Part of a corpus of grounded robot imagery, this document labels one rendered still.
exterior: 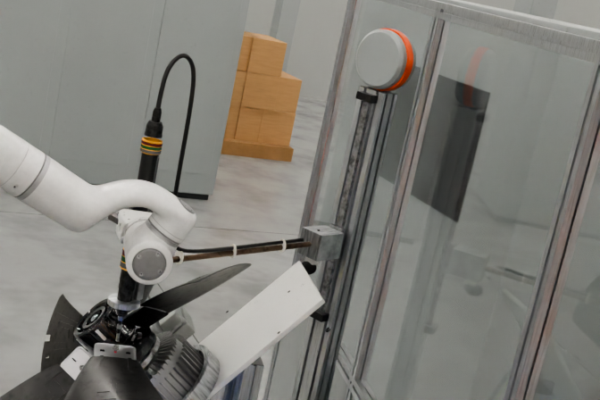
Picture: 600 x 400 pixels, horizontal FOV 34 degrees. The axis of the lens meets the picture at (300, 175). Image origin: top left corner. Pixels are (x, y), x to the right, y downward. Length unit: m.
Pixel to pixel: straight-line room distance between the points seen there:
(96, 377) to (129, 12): 5.79
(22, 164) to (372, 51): 1.11
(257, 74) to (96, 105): 2.84
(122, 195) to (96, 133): 6.07
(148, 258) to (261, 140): 8.66
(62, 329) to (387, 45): 1.07
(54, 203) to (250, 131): 8.65
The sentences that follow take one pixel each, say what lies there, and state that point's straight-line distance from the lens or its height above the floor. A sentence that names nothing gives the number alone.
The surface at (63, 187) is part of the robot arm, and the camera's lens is 1.73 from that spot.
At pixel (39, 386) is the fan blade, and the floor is 1.06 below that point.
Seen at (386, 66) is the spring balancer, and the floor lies 1.87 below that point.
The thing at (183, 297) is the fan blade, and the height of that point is 1.31.
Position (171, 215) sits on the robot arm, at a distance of 1.79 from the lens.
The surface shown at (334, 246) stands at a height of 1.39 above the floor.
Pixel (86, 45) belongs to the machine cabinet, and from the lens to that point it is 7.67.
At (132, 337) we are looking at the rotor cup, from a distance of 2.26.
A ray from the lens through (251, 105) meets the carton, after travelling 10.25.
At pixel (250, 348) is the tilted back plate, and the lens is 2.27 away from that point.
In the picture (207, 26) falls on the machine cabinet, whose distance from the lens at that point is 7.88.
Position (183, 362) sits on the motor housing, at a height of 1.16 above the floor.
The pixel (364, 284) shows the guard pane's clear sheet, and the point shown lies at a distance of 2.82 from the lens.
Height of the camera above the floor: 2.08
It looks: 12 degrees down
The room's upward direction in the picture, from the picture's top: 12 degrees clockwise
